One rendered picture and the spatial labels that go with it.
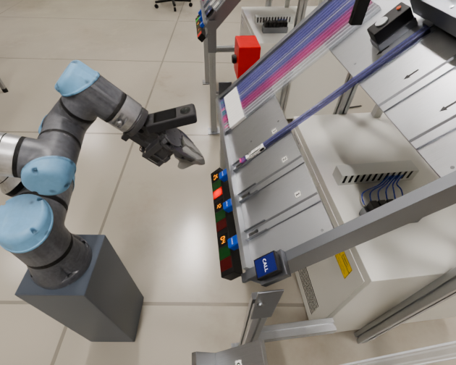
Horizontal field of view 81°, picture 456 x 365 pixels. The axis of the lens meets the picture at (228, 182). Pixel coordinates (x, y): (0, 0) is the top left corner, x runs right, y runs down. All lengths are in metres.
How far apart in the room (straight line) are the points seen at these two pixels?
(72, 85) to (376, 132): 1.04
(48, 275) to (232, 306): 0.78
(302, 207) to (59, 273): 0.62
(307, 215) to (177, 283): 0.93
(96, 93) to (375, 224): 0.56
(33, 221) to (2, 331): 0.93
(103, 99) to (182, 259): 0.99
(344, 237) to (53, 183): 0.52
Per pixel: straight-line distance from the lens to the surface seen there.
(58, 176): 0.54
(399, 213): 0.51
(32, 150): 0.57
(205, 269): 1.39
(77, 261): 0.83
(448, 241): 0.97
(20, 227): 0.72
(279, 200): 0.62
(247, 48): 1.33
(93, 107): 0.61
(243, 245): 0.61
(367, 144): 1.15
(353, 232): 0.51
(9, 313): 1.61
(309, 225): 0.56
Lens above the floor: 1.27
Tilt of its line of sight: 48 degrees down
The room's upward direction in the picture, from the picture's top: 2 degrees clockwise
